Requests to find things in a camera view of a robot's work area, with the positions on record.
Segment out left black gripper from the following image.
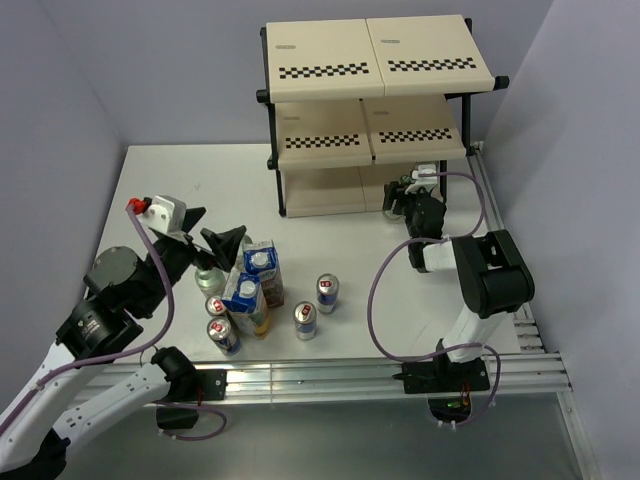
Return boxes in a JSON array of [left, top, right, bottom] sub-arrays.
[[137, 207, 246, 315]]

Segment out clear bottle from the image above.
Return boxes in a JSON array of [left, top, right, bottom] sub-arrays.
[[238, 234, 252, 256], [194, 267, 227, 298]]

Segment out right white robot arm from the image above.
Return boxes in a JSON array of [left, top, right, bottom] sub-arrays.
[[382, 178, 535, 390]]

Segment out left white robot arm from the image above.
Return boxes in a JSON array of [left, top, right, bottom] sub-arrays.
[[1, 198, 246, 479]]

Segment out beige three-tier shelf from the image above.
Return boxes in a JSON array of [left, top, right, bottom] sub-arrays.
[[256, 14, 510, 218]]

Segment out blue carton maroon side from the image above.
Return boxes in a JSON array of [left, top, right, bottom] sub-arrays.
[[243, 240, 285, 308]]

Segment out energy drink can hidden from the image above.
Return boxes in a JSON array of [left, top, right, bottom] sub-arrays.
[[205, 296, 231, 320]]

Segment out blue carton yellow side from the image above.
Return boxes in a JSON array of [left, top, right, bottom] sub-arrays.
[[221, 268, 270, 340]]

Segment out energy drink can front-left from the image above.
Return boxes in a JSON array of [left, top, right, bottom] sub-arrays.
[[206, 317, 241, 356]]

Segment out energy drink can right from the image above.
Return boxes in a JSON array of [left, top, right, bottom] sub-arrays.
[[316, 273, 340, 314]]

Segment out energy drink can centre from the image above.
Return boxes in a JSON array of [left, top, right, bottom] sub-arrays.
[[293, 301, 317, 340]]

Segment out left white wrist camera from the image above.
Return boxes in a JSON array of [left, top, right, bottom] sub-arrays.
[[127, 195, 187, 237]]

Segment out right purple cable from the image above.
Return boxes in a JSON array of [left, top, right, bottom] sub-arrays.
[[367, 171, 502, 431]]

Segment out purple cable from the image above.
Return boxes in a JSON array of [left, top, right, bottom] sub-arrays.
[[367, 171, 502, 431], [0, 209, 176, 441]]

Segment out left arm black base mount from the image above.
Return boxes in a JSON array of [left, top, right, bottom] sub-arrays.
[[166, 369, 227, 403]]

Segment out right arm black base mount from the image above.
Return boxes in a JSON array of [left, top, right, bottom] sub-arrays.
[[393, 339, 490, 394]]

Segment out aluminium side rail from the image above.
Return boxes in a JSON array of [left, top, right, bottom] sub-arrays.
[[468, 142, 601, 479]]

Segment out aluminium front rail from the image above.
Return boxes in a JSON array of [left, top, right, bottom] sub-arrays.
[[195, 353, 572, 405]]

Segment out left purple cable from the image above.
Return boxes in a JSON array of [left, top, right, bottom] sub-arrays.
[[0, 209, 176, 441]]

